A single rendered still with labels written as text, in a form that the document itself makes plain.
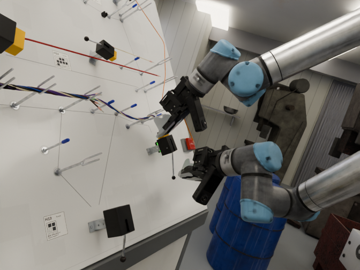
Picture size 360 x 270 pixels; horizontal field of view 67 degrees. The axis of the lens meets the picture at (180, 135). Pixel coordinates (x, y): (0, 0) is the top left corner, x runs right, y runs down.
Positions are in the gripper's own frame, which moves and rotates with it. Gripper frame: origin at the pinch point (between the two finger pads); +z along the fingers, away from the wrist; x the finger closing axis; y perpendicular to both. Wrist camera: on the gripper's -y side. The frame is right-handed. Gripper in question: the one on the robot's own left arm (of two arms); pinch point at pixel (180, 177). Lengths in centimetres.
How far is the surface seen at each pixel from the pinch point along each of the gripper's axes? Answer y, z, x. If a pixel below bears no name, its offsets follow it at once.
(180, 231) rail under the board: -14.8, 9.4, -12.8
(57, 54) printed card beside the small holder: 14, -1, 50
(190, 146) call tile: 18.9, 12.2, -9.9
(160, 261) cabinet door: -25.6, 20.4, -15.3
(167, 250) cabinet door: -21.3, 19.9, -17.1
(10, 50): 1, -15, 57
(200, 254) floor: -8, 122, -130
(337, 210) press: 94, 88, -323
